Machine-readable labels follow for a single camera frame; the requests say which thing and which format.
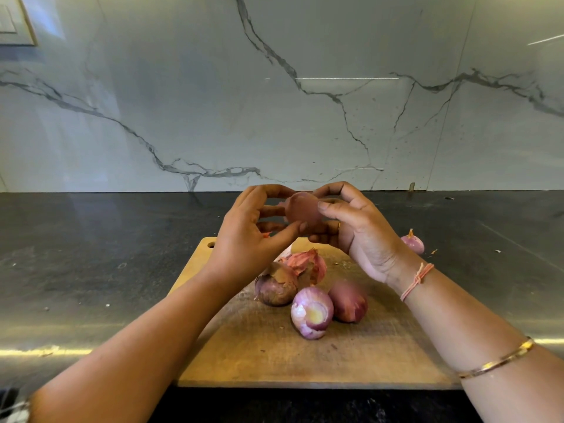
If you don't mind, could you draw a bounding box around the wooden cutting board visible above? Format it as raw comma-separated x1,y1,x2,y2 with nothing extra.
169,237,459,390

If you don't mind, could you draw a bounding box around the gold bangle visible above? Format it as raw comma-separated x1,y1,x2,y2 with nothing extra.
456,337,536,381

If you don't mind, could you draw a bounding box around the person's right forearm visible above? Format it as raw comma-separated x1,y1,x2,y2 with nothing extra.
392,260,564,423

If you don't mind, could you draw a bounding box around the orange thread bracelet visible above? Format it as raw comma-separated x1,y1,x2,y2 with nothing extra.
400,261,435,303

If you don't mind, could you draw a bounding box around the small red onion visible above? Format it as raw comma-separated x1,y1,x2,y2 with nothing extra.
401,228,426,256

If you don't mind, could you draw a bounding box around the white wall switch plate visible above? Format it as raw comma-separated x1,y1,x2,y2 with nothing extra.
0,0,38,46

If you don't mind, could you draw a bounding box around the brownish red onion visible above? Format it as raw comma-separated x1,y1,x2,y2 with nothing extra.
254,262,299,307

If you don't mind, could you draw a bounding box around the person's left hand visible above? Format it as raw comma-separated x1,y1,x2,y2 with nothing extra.
205,184,305,286

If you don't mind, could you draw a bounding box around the black white plaid sleeve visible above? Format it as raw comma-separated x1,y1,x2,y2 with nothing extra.
0,390,30,423

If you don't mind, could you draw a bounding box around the person's right hand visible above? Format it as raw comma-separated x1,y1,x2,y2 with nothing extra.
308,181,422,286

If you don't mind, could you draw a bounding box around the pile of onion peels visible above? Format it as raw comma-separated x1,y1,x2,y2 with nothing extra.
263,231,329,286

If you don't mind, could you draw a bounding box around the person's left forearm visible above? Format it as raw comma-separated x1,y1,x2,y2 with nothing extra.
29,267,239,423

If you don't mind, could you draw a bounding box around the red onion with pale patch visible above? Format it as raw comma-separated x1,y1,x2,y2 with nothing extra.
291,285,335,340

